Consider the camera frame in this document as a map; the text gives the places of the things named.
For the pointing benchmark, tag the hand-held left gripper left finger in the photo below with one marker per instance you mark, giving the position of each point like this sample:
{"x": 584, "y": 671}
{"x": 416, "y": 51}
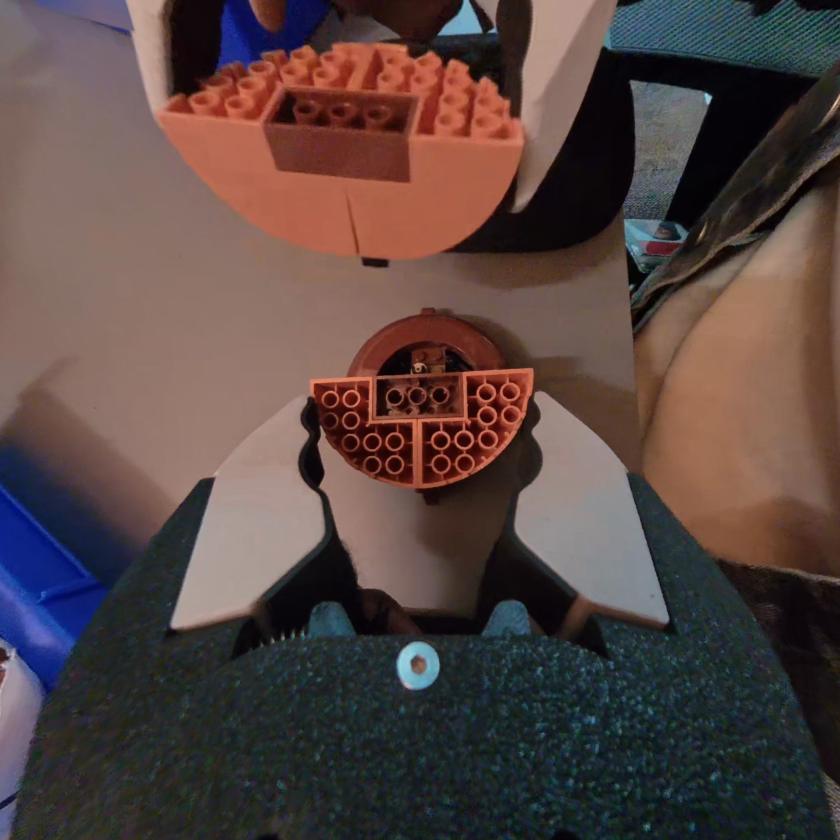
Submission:
{"x": 256, "y": 525}

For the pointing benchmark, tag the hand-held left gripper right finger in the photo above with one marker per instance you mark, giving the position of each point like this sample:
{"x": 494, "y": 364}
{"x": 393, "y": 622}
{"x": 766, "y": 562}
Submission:
{"x": 584, "y": 525}

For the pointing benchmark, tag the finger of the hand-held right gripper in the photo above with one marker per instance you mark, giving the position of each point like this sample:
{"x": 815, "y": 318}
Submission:
{"x": 564, "y": 79}
{"x": 148, "y": 39}

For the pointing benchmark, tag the round brown orange lego build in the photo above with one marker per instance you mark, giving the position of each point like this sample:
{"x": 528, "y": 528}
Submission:
{"x": 394, "y": 453}

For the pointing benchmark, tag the orange half-round lego section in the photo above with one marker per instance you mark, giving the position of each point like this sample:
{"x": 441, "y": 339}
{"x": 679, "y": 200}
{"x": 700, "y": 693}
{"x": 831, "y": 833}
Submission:
{"x": 295, "y": 197}

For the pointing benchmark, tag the blue bin with lego pieces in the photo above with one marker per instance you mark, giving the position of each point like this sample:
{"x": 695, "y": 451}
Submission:
{"x": 39, "y": 590}

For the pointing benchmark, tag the black quilted armrest pad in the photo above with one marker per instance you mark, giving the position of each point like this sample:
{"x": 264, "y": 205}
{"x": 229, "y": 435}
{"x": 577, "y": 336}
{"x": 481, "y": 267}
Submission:
{"x": 590, "y": 197}

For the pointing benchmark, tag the grey mesh office chair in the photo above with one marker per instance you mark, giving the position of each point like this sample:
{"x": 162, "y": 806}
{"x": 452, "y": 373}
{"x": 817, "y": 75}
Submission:
{"x": 709, "y": 33}

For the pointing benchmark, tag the person's beige shirt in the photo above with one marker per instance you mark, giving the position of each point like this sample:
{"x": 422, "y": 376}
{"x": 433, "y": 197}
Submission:
{"x": 741, "y": 426}

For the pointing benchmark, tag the red white packet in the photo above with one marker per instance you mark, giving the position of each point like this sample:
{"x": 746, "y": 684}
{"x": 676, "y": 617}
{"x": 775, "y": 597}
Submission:
{"x": 656, "y": 246}

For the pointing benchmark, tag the torn white paper bag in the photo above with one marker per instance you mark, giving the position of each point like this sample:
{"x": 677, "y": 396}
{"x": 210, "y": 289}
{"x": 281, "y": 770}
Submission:
{"x": 19, "y": 722}

